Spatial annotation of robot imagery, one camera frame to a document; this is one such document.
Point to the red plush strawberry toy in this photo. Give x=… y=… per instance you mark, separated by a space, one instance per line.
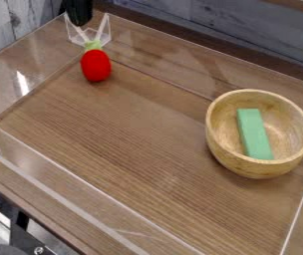
x=96 y=65

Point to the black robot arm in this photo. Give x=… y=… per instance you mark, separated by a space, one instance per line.
x=80 y=11

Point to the clear acrylic tray barrier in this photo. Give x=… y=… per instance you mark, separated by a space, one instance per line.
x=104 y=159

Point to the green rectangular block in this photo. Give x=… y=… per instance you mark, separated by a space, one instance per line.
x=252 y=134

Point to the wooden bowl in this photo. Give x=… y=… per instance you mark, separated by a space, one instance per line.
x=282 y=118

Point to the black table leg frame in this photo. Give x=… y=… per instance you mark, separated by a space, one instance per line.
x=21 y=239

